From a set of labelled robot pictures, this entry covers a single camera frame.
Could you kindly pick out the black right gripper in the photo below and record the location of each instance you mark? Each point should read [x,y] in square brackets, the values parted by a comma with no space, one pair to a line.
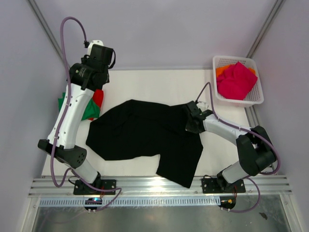
[189,128]

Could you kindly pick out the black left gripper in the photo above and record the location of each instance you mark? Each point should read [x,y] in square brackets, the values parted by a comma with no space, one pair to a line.
[84,60]

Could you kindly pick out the black t shirt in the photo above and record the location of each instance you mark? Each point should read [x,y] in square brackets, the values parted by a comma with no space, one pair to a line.
[145,129]

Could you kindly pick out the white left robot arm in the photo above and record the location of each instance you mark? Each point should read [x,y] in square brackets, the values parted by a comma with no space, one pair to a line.
[84,79]

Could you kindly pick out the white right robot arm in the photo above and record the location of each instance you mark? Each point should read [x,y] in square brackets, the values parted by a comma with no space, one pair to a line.
[255,150]

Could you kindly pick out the red t shirt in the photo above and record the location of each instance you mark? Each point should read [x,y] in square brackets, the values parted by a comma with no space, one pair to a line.
[99,96]

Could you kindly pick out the green t shirt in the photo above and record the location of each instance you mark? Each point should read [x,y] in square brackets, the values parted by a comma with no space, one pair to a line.
[91,108]

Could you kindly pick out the pink t shirt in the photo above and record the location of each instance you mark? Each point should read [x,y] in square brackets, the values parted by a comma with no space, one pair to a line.
[236,82]

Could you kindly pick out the orange t shirt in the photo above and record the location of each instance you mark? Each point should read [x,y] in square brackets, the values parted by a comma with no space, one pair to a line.
[221,70]

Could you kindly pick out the white plastic basket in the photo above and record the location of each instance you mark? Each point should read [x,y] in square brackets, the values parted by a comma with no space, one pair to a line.
[255,96]

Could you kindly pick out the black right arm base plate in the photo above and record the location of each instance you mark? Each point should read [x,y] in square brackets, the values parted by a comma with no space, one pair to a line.
[212,184]

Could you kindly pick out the left rear frame post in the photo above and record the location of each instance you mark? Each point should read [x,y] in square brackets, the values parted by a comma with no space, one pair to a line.
[46,29]

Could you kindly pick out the frame post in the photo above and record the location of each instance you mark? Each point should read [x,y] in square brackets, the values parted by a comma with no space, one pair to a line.
[275,9]
[46,29]

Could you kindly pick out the grey slotted cable duct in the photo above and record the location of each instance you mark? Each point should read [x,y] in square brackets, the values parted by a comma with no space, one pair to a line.
[131,201]

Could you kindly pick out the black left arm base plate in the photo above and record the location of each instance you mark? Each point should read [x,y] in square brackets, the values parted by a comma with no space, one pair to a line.
[80,188]

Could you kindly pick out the aluminium front rail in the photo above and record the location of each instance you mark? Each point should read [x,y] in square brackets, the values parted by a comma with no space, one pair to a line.
[156,186]

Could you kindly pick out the right rear frame post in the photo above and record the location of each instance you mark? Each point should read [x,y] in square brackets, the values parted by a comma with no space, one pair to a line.
[275,9]

